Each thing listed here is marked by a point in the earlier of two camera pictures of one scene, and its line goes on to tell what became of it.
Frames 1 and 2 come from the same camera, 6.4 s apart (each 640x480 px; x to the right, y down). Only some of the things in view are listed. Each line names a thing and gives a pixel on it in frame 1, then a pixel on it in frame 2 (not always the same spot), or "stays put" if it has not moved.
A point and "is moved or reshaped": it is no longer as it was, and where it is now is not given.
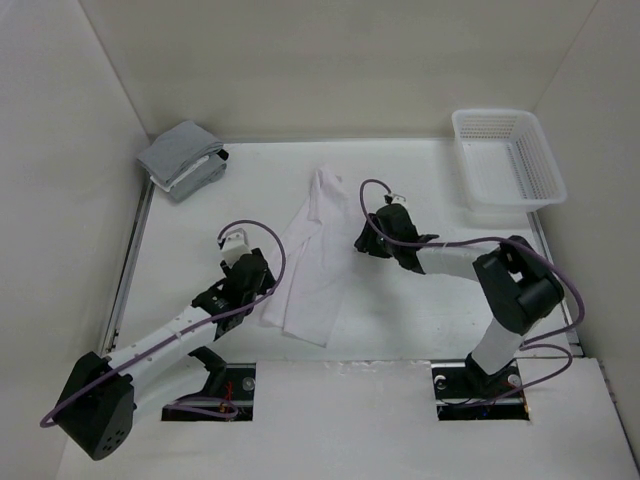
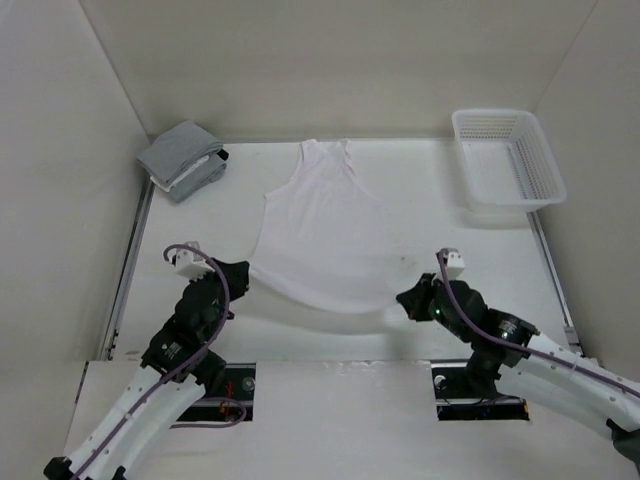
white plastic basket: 508,164 stays put
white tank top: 311,274 is moved or reshaped
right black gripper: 366,243 to 413,299
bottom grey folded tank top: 198,178 stays put
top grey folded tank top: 178,149 stays put
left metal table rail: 128,266 stays put
